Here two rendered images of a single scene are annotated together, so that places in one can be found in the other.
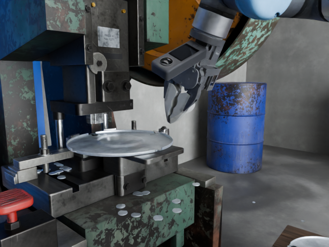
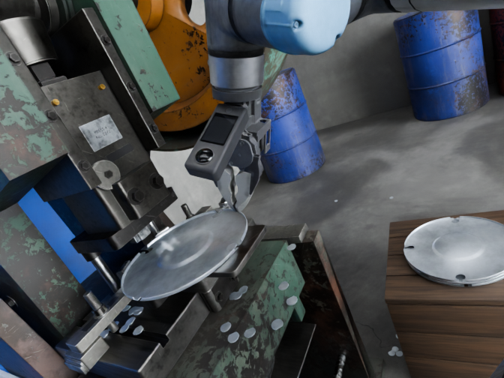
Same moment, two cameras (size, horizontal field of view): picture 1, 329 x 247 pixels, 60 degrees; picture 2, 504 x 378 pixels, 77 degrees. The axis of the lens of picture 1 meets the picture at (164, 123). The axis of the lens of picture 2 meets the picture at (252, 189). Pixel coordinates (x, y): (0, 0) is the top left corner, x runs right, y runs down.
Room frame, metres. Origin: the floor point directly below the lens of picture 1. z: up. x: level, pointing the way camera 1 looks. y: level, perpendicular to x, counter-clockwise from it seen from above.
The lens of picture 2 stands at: (0.15, 0.00, 1.07)
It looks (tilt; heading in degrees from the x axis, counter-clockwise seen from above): 20 degrees down; 355
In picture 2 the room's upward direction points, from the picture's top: 25 degrees counter-clockwise
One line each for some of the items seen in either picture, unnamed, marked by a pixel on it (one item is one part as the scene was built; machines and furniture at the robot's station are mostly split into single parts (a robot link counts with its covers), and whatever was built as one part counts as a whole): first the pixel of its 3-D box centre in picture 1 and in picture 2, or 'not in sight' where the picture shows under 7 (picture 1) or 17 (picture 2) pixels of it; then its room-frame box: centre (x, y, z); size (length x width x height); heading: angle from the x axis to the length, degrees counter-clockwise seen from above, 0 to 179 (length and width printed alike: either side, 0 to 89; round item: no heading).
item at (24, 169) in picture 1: (41, 154); (97, 315); (0.73, 0.33, 0.76); 0.17 x 0.06 x 0.10; 138
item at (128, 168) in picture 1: (133, 167); (215, 271); (0.74, 0.08, 0.72); 0.25 x 0.14 x 0.14; 48
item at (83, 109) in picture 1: (93, 109); (129, 223); (0.86, 0.22, 0.86); 0.20 x 0.16 x 0.05; 138
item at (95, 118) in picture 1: (96, 116); (138, 230); (0.85, 0.21, 0.84); 0.05 x 0.03 x 0.04; 138
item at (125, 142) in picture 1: (121, 140); (184, 247); (0.77, 0.12, 0.78); 0.29 x 0.29 x 0.01
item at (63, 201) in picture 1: (96, 168); (170, 284); (0.86, 0.21, 0.68); 0.45 x 0.30 x 0.06; 138
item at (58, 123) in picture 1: (59, 129); (101, 267); (0.84, 0.32, 0.81); 0.02 x 0.02 x 0.14
